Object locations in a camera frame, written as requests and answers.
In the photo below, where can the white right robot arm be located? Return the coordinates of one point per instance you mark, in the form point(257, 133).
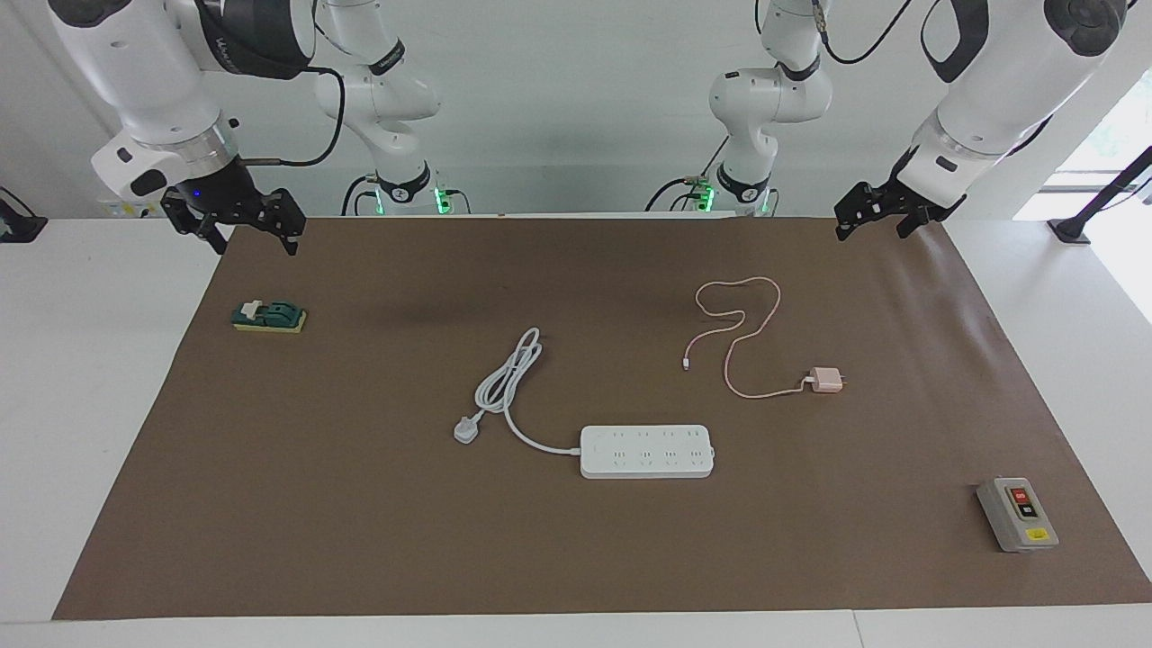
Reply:
point(135, 63)

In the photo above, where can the grey push button box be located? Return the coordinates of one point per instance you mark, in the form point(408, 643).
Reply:
point(1012, 522)

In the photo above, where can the black slanted stand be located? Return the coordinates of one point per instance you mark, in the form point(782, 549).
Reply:
point(1071, 229)

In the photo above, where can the black table clamp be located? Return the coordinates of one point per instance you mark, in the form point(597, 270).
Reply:
point(18, 229)

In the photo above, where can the green knife switch yellow base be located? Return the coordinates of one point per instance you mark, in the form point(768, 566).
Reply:
point(274, 315)

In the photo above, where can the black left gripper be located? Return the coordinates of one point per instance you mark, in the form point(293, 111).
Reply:
point(900, 200)

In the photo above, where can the pink charger adapter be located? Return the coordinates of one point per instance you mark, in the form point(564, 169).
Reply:
point(826, 380)

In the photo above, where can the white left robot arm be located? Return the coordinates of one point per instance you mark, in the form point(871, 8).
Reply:
point(999, 81)

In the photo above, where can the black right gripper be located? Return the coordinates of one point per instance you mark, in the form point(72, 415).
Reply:
point(229, 202)

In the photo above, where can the white wall socket box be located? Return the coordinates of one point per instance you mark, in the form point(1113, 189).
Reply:
point(126, 210)

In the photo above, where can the brown table mat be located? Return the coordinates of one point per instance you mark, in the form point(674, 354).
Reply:
point(360, 540)

